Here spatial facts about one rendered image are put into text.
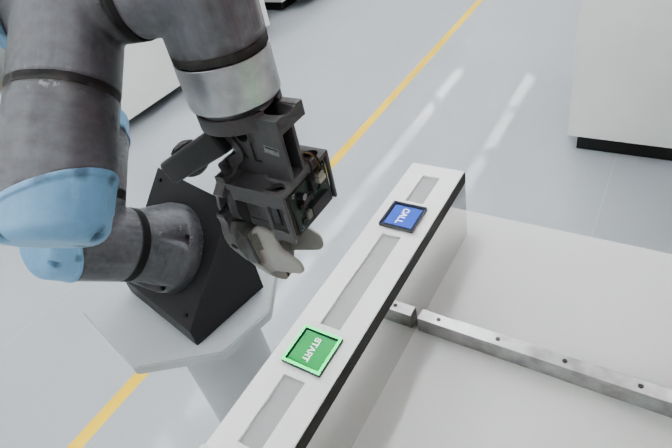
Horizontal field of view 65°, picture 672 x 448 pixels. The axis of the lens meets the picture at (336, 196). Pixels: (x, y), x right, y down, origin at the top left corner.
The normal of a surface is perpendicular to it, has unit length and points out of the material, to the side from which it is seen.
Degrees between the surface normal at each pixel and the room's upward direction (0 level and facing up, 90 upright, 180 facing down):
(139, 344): 0
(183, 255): 69
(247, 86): 90
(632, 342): 0
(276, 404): 0
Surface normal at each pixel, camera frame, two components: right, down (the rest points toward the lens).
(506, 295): -0.18, -0.78
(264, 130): -0.50, 0.60
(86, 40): 0.71, -0.14
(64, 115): 0.49, -0.18
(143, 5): -0.11, 0.69
